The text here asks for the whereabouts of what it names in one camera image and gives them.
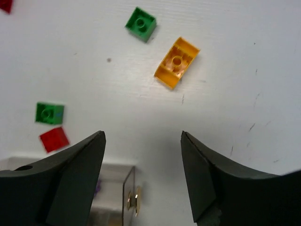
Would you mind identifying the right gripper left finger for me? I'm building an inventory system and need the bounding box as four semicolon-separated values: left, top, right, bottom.
0;131;106;226

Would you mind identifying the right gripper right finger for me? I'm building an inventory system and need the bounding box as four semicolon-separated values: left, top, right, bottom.
181;132;301;226

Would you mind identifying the purple sloped lego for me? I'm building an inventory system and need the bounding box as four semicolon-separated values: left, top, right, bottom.
94;179;102;197

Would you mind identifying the small red square lego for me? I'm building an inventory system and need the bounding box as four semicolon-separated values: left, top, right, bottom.
40;127;70;153

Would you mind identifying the yellow curved lego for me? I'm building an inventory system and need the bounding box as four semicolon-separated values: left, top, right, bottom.
154;37;200;89

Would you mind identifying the red lego brick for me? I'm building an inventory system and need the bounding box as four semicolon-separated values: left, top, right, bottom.
0;0;13;14

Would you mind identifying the long smoky clear container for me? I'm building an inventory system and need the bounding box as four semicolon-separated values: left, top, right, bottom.
0;157;140;226

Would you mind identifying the green square lego near bin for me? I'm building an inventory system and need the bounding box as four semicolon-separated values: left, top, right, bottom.
35;102;64;125

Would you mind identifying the green square lego far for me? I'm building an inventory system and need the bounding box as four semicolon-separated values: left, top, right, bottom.
125;7;157;43

